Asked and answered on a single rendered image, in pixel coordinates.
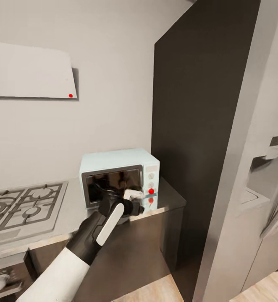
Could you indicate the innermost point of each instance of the range hood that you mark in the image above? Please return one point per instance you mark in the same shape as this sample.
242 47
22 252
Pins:
27 71

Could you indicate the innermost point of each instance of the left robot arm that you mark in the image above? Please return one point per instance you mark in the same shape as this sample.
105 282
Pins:
62 279

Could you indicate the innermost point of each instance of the burner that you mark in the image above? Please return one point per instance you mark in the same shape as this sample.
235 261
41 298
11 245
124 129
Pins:
30 211

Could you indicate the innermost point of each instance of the fridge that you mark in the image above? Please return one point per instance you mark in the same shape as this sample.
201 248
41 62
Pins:
215 133

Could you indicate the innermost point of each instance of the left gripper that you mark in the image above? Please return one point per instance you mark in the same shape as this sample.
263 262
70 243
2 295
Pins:
134 208

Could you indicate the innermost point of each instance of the microwave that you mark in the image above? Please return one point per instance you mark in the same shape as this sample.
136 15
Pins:
113 172

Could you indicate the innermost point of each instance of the oven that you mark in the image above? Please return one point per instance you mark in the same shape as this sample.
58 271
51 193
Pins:
17 274

